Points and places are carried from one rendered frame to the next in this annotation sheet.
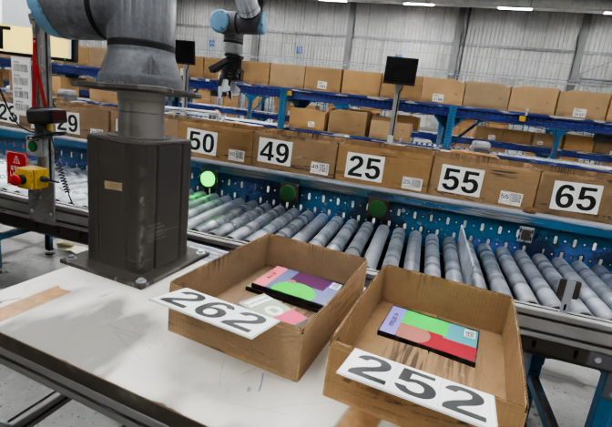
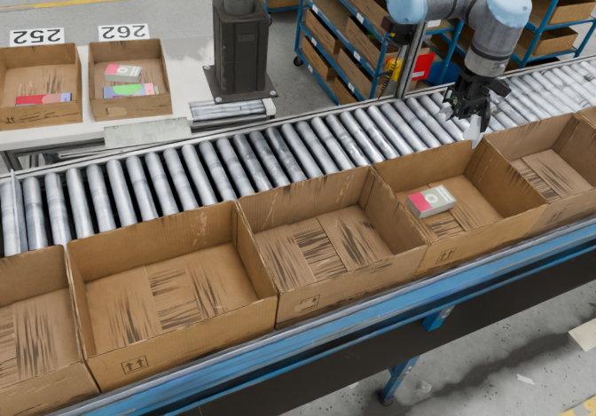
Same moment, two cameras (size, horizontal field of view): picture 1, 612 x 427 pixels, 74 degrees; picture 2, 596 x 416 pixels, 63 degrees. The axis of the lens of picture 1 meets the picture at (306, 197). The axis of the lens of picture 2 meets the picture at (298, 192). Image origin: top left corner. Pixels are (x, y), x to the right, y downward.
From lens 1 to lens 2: 2.60 m
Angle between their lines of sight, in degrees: 107
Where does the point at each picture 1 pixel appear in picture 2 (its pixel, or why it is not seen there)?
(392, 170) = (139, 245)
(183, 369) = not seen: hidden behind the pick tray
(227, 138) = (404, 166)
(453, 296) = (27, 113)
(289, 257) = (152, 105)
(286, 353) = (97, 53)
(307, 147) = (283, 194)
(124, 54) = not seen: outside the picture
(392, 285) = (71, 111)
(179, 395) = not seen: hidden behind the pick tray
